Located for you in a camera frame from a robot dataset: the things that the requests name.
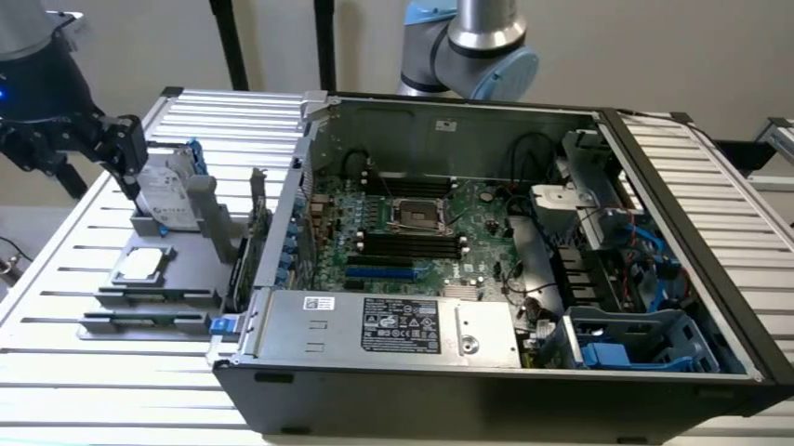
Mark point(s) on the silver power supply unit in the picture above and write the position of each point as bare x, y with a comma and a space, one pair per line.
347, 334

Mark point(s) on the aluminium profile frame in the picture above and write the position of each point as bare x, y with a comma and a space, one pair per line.
771, 153

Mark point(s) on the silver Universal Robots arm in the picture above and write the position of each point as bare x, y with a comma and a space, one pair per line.
477, 28

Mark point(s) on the blue grey disk bay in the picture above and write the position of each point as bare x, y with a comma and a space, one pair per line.
644, 339

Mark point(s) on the grey parts rack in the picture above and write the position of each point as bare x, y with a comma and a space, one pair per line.
185, 260

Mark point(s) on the black stand pole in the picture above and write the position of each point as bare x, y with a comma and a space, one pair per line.
325, 46
229, 46

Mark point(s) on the silver hard disk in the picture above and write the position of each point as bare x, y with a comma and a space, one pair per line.
170, 195

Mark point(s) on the green RAM stick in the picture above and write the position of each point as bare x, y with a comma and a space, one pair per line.
154, 292
145, 318

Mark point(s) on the metal drive cage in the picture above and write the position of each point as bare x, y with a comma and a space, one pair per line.
583, 186

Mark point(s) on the black stand leg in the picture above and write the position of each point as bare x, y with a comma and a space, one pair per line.
68, 179

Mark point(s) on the black expansion slot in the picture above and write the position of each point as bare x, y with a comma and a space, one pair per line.
379, 260

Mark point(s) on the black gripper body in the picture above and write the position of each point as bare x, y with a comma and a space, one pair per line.
52, 88

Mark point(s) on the metal CPU socket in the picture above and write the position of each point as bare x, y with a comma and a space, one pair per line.
416, 215

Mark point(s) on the green graphics card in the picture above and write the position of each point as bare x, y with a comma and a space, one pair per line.
251, 251

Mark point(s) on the blue case latch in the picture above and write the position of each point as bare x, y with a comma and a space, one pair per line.
223, 325

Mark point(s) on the white case sticker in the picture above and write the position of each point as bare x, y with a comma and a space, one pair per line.
445, 125

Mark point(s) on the silver square CPU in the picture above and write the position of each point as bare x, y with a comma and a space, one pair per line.
146, 263

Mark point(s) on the black RAM slot bank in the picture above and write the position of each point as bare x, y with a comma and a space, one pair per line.
411, 185
412, 242

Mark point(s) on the blue expansion slot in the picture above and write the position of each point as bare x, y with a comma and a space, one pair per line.
379, 272

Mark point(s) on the silver chipset heatsink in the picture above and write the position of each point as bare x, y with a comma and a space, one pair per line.
461, 292

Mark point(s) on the black box beside table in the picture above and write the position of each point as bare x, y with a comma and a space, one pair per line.
744, 154

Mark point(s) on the green motherboard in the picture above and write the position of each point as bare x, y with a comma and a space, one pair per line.
477, 251

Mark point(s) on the black open PC case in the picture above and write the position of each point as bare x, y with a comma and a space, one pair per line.
433, 399

